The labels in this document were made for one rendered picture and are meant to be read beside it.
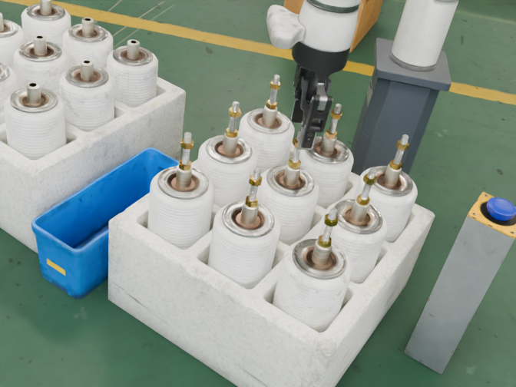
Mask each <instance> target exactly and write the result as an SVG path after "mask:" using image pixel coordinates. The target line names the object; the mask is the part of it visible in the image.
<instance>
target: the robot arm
mask: <svg viewBox="0 0 516 387"><path fill-rule="evenodd" d="M458 1H459V0H406V3H405V7H404V10H403V13H402V17H401V20H400V22H399V27H398V30H397V32H396V35H395V40H394V42H393V45H392V50H391V52H390V58H391V59H392V60H393V61H394V62H395V63H396V64H397V65H399V66H401V67H403V68H407V69H409V70H412V71H430V70H432V69H434V68H435V65H436V63H437V60H438V56H439V54H440V52H441V49H442V46H443V44H444V41H445V37H446V35H447V33H448V29H449V26H450V24H451V22H452V18H453V15H454V13H455V9H456V7H457V4H458ZM360 2H361V0H304V2H303V6H302V8H301V10H300V13H299V15H297V14H294V13H292V12H290V11H289V10H287V9H286V8H284V7H283V6H280V5H272V6H270V8H269V9H268V12H267V17H266V24H267V28H268V32H269V36H270V40H271V43H272V44H273V46H274V47H276V48H281V49H290V48H291V47H293V50H292V56H293V60H294V61H295V62H296V63H297V66H296V74H295V78H294V82H293V87H295V88H296V90H295V92H294V97H295V101H294V105H293V112H292V116H291V120H292V122H295V123H302V127H301V130H300V133H299V140H298V143H297V146H298V148H299V149H300V150H312V149H313V145H314V142H315V139H316V133H317V132H323V131H324V129H325V126H326V121H327V118H328V115H329V111H330V108H331V105H332V102H333V98H332V96H331V95H328V92H329V91H330V88H331V79H329V76H330V75H331V74H333V73H335V72H338V71H341V70H342V69H343V68H344V67H345V66H346V62H347V60H348V56H349V51H350V48H351V45H352V40H353V36H354V34H355V30H356V24H357V18H358V11H359V6H360ZM310 102H311V105H309V104H310ZM313 119H316V120H313Z"/></svg>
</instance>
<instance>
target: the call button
mask: <svg viewBox="0 0 516 387"><path fill-rule="evenodd" d="M487 209H488V213H489V214H490V215H491V216H492V217H494V218H495V219H497V220H503V221H506V220H509V219H511V218H513V217H514V215H515V214H516V207H515V206H514V204H513V203H512V202H510V201H509V200H506V199H504V198H501V197H492V198H491V199H489V200H488V203H487Z"/></svg>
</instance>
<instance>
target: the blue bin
mask: <svg viewBox="0 0 516 387"><path fill-rule="evenodd" d="M179 163H180V161H178V160H175V159H174V158H172V157H170V156H168V155H166V154H165V153H163V152H161V151H159V150H157V149H155V148H152V147H149V148H146V149H144V150H142V151H141V152H139V153H138V154H136V155H134V156H133V157H131V158H130V159H128V160H126V161H125V162H123V163H122V164H120V165H118V166H117V167H115V168H114V169H112V170H110V171H109V172H107V173H106V174H104V175H103V176H101V177H99V178H98V179H97V180H95V181H93V182H92V183H90V184H89V185H87V186H86V187H83V188H82V189H80V190H79V191H77V192H76V193H74V194H72V195H71V196H69V197H68V198H66V199H65V200H63V201H62V202H60V203H58V204H57V205H55V206H53V207H52V208H51V209H49V210H47V211H45V212H44V213H43V214H41V215H39V216H38V217H36V218H34V219H33V221H32V222H31V228H32V232H33V233H34V234H35V238H36V243H37V248H38V258H39V263H40V268H41V275H42V276H43V277H44V278H45V279H46V280H48V281H49V282H50V283H52V284H54V285H55V286H57V287H58V288H59V289H61V290H63V291H64V292H66V293H67V294H68V295H70V296H72V297H73V298H75V299H82V298H84V297H86V295H88V294H89V293H90V292H91V291H93V290H94V289H95V288H97V287H98V286H99V285H101V284H102V283H103V282H104V281H105V280H107V279H108V244H109V220H111V219H112V218H114V217H116V216H117V215H118V214H119V213H122V212H124V211H125V210H126V209H127V208H128V207H129V206H131V205H132V204H134V203H135V202H137V201H138V200H139V199H141V198H142V197H144V196H145V195H147V194H148V193H150V188H151V181H152V180H153V178H154V177H155V176H156V175H157V174H158V173H160V172H161V171H162V170H166V169H167V168H169V167H176V166H178V165H179Z"/></svg>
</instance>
